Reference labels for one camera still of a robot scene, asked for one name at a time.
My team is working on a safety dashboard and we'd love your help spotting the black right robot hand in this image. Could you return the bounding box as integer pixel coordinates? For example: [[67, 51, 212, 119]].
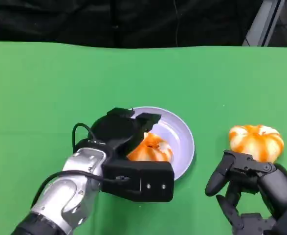
[[204, 149, 287, 235]]

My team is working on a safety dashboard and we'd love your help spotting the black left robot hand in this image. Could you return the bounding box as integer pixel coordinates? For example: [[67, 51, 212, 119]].
[[84, 107, 162, 161]]

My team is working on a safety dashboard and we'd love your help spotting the orange and white bread roll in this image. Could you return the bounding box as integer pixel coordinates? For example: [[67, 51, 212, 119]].
[[127, 133, 174, 163], [229, 124, 285, 163]]

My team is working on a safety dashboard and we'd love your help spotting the lilac plate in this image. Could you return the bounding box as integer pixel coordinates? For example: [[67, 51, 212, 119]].
[[130, 106, 196, 182]]

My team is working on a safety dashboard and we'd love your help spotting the green table cloth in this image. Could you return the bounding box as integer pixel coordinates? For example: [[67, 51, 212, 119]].
[[0, 40, 287, 235]]

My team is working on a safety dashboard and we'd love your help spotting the black backdrop curtain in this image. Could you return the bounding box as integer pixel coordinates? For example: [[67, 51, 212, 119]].
[[0, 0, 287, 49]]

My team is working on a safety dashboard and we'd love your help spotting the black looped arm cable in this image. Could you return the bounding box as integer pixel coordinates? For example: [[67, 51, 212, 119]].
[[71, 123, 98, 153]]

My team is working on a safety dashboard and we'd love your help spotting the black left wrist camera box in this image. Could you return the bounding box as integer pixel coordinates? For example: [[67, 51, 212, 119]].
[[101, 160, 175, 203]]

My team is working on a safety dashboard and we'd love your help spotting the black camera cable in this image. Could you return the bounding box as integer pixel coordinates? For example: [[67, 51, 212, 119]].
[[30, 170, 132, 209]]

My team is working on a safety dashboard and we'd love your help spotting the grey metal frame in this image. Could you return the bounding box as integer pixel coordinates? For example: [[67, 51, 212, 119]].
[[241, 0, 287, 47]]

